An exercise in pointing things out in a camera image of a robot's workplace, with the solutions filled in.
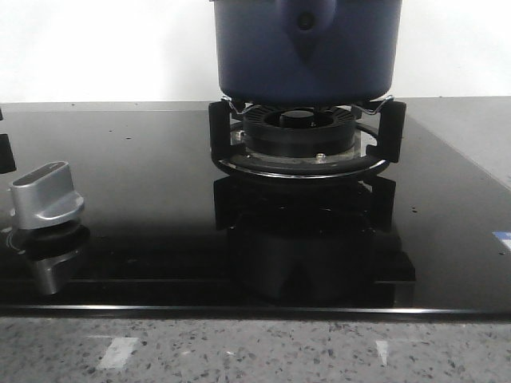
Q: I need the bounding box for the dark blue cooking pot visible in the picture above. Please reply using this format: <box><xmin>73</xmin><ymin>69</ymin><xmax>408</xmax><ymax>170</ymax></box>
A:
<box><xmin>213</xmin><ymin>0</ymin><xmax>402</xmax><ymax>107</ymax></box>

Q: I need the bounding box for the black pot support grate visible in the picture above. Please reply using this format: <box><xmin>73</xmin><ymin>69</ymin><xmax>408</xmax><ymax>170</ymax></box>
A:
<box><xmin>208</xmin><ymin>96</ymin><xmax>406</xmax><ymax>182</ymax></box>

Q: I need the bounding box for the black gas burner head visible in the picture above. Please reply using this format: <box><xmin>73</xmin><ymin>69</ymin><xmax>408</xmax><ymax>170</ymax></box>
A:
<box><xmin>243</xmin><ymin>106</ymin><xmax>356</xmax><ymax>158</ymax></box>

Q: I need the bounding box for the black glass gas cooktop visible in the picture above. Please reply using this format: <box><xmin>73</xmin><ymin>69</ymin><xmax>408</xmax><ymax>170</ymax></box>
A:
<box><xmin>1</xmin><ymin>97</ymin><xmax>510</xmax><ymax>321</ymax></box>

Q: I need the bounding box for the silver stove control knob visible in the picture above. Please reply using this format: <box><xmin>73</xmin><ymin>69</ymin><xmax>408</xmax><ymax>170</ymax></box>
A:
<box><xmin>10</xmin><ymin>161</ymin><xmax>85</xmax><ymax>230</ymax></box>

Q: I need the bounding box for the energy label sticker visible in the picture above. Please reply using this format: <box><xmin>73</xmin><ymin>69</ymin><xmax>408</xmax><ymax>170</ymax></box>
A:
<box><xmin>493</xmin><ymin>231</ymin><xmax>511</xmax><ymax>251</ymax></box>

